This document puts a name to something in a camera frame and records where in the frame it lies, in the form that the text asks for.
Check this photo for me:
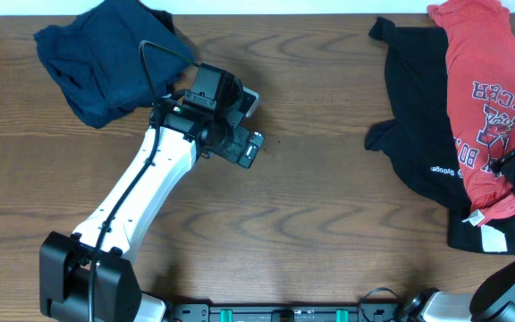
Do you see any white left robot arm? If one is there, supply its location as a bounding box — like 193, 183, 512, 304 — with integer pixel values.
39, 89, 264, 321

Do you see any navy blue folded shirt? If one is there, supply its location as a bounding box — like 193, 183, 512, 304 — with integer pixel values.
33, 0, 193, 129

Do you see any black t-shirt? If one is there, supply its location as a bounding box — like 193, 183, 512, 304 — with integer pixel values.
364, 17, 515, 255

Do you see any red printed t-shirt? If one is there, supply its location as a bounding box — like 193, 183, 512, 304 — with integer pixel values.
427, 0, 515, 226

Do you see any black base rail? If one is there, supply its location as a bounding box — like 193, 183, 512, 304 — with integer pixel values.
163, 303, 399, 322

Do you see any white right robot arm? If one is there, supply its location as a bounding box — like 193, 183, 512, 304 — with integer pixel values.
394, 149, 515, 322

